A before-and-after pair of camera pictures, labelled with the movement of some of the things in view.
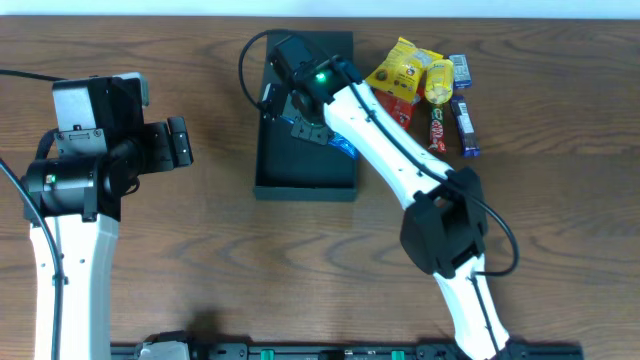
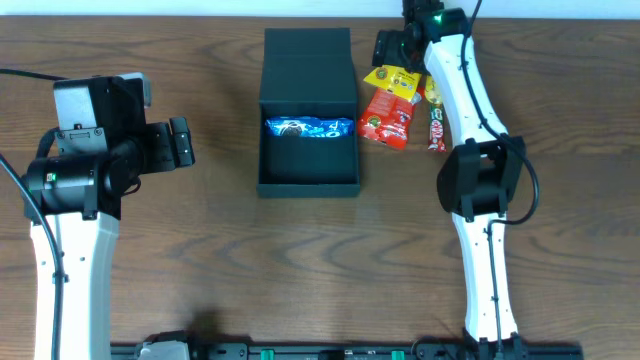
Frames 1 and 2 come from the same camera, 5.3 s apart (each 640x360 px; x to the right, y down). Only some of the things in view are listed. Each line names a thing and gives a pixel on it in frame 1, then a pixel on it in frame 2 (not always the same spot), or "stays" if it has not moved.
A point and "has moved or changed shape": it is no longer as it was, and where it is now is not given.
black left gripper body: [179, 141] stays
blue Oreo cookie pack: [335, 140] has moved or changed shape
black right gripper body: [307, 128] to [388, 48]
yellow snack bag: [404, 70] stays
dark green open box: [295, 168] stays
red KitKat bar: [437, 139] stays
